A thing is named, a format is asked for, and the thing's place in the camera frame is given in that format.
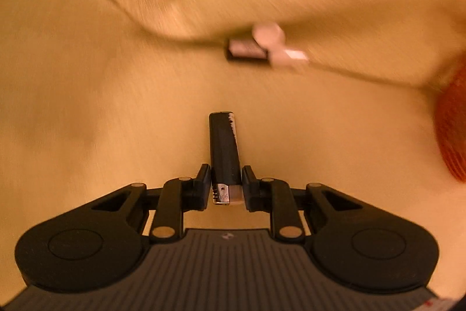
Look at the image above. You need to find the red plastic mesh basket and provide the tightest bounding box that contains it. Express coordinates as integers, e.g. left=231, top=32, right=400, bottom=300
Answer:
left=435, top=58, right=465, bottom=182

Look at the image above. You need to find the black rectangular lighter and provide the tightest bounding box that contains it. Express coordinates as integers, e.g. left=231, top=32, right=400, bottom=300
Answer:
left=209, top=111, right=243, bottom=205

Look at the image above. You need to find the yellow-green blanket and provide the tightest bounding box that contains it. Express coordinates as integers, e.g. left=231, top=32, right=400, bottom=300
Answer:
left=1, top=0, right=465, bottom=301

